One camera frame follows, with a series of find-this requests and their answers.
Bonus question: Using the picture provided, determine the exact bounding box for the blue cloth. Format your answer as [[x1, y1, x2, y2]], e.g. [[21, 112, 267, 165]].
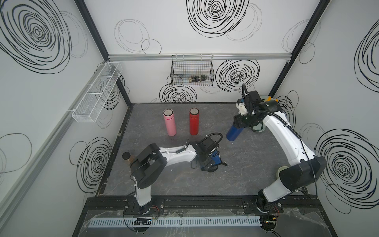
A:
[[210, 150, 222, 166]]

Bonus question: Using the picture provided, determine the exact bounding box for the blue thermos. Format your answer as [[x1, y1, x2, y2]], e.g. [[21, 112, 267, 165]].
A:
[[226, 125, 244, 142]]

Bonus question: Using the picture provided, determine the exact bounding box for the red thermos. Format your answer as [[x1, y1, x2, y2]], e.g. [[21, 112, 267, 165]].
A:
[[189, 108, 200, 135]]

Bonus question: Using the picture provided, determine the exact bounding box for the pink thermos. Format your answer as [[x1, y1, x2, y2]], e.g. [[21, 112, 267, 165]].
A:
[[163, 109, 177, 137]]

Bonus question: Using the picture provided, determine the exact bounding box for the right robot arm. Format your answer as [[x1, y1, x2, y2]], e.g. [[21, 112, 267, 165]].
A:
[[232, 85, 327, 212]]

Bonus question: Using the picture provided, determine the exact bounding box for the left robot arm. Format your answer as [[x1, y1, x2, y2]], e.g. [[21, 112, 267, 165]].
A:
[[122, 132, 227, 208]]

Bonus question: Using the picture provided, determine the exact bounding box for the mint green toaster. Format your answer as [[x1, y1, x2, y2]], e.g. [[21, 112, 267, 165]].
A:
[[251, 95, 272, 132]]

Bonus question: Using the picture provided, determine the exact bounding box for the light green plate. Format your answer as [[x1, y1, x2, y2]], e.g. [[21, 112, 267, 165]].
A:
[[276, 165, 289, 180]]

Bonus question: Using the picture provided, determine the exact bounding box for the small brown jar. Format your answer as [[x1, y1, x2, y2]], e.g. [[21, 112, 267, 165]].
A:
[[122, 152, 135, 165]]

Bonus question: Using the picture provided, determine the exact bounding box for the white mesh shelf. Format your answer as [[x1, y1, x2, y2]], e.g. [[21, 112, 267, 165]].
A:
[[72, 62, 122, 123]]

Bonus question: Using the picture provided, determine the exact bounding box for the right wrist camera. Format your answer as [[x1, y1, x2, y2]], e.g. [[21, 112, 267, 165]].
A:
[[236, 99, 248, 116]]

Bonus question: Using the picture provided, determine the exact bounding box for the object in wire basket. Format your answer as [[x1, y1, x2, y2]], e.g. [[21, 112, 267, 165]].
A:
[[189, 75, 206, 83]]

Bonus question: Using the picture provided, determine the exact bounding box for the black wire basket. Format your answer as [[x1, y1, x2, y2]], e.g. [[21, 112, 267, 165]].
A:
[[170, 54, 215, 87]]

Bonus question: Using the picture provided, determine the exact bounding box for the white slotted cable duct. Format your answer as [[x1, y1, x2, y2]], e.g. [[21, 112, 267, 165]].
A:
[[88, 216, 262, 229]]

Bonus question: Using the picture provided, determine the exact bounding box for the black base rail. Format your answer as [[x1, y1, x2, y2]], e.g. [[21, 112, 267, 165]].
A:
[[83, 195, 321, 215]]

